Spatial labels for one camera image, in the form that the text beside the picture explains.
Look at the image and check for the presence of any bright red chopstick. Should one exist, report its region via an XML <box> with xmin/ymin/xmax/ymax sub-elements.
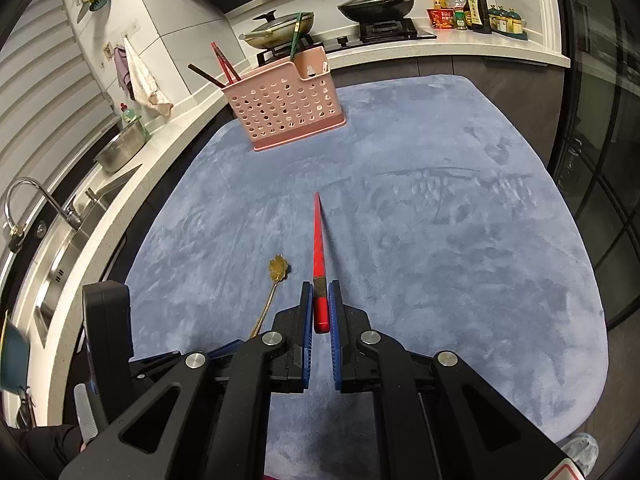
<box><xmin>312</xmin><ymin>193</ymin><xmax>330</xmax><ymax>334</ymax></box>

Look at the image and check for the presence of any green dish soap bottle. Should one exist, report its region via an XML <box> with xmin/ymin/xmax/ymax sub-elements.
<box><xmin>120</xmin><ymin>103</ymin><xmax>140</xmax><ymax>126</ymax></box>

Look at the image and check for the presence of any right black wok with lid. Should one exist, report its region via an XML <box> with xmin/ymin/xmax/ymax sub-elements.
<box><xmin>337</xmin><ymin>0</ymin><xmax>416</xmax><ymax>24</ymax></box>

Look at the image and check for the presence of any dark green chopstick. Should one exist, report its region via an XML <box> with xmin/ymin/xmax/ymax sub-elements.
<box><xmin>290</xmin><ymin>12</ymin><xmax>304</xmax><ymax>62</ymax></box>

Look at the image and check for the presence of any clear plastic oil bottle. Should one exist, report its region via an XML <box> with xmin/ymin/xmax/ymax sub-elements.
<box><xmin>448</xmin><ymin>0</ymin><xmax>466</xmax><ymax>30</ymax></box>

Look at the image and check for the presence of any green tray of jars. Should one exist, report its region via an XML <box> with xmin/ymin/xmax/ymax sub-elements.
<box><xmin>488</xmin><ymin>6</ymin><xmax>528</xmax><ymax>40</ymax></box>

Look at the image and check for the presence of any blue-grey plush mat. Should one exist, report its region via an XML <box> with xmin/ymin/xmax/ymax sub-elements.
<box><xmin>124</xmin><ymin>74</ymin><xmax>611</xmax><ymax>480</ymax></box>

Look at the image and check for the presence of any dark red chopstick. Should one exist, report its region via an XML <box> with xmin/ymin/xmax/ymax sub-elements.
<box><xmin>188</xmin><ymin>63</ymin><xmax>226</xmax><ymax>89</ymax></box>

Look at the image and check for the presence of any black gas cooktop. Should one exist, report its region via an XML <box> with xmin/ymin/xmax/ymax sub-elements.
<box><xmin>255</xmin><ymin>16</ymin><xmax>440</xmax><ymax>66</ymax></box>

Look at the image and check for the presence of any cream hanging dish towel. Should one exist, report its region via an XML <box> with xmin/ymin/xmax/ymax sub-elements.
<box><xmin>122</xmin><ymin>36</ymin><xmax>174</xmax><ymax>118</ymax></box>

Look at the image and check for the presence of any left wok with lid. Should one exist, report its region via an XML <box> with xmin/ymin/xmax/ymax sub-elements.
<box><xmin>239</xmin><ymin>10</ymin><xmax>314</xmax><ymax>50</ymax></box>

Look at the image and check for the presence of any purple hanging cloth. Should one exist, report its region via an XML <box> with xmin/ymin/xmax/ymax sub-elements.
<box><xmin>114</xmin><ymin>46</ymin><xmax>134</xmax><ymax>100</ymax></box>

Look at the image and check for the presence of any pink perforated utensil holder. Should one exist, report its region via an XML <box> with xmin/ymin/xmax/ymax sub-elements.
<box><xmin>222</xmin><ymin>46</ymin><xmax>346</xmax><ymax>152</ymax></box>

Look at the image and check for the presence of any chrome sink faucet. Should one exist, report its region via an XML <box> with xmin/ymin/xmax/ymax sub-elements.
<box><xmin>2</xmin><ymin>176</ymin><xmax>82</xmax><ymax>254</ymax></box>

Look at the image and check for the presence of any gold flower-handled spoon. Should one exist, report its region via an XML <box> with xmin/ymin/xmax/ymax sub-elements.
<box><xmin>250</xmin><ymin>255</ymin><xmax>290</xmax><ymax>338</ymax></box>

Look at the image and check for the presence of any red seasoning container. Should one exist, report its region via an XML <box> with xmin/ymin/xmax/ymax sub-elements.
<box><xmin>427</xmin><ymin>8</ymin><xmax>457</xmax><ymax>29</ymax></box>

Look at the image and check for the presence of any dark soy sauce bottle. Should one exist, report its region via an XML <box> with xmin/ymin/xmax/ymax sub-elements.
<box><xmin>464</xmin><ymin>0</ymin><xmax>492</xmax><ymax>34</ymax></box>

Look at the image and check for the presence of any maroon chopstick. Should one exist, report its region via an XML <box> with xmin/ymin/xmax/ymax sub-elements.
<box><xmin>210</xmin><ymin>41</ymin><xmax>241</xmax><ymax>84</ymax></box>

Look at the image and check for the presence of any stainless steel sink basin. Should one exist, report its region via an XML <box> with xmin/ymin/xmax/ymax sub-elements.
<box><xmin>34</xmin><ymin>167</ymin><xmax>139</xmax><ymax>346</ymax></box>

